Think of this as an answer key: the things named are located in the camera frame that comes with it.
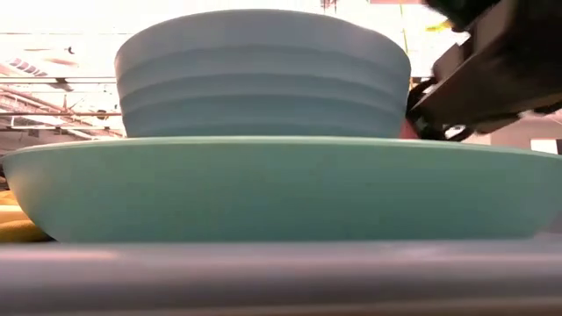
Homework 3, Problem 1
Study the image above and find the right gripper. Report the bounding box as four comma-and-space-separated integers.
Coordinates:
406, 0, 562, 141

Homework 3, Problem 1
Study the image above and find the pink cup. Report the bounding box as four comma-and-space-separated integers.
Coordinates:
398, 117, 421, 140

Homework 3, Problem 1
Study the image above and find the teal plate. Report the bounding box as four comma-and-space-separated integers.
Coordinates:
1, 135, 562, 243

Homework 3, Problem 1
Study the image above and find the blue ribbed bowl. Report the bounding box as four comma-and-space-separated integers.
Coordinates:
113, 8, 413, 140

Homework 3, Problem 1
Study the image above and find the blue plastic tray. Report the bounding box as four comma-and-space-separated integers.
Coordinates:
0, 232, 562, 316

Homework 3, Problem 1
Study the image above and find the yellow cloth napkin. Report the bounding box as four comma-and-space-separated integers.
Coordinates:
0, 189, 52, 243

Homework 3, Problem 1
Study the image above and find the yellow cable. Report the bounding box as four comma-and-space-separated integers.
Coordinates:
398, 3, 410, 56

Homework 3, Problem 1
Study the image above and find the grey horizontal rail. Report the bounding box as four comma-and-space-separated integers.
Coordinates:
0, 76, 118, 84

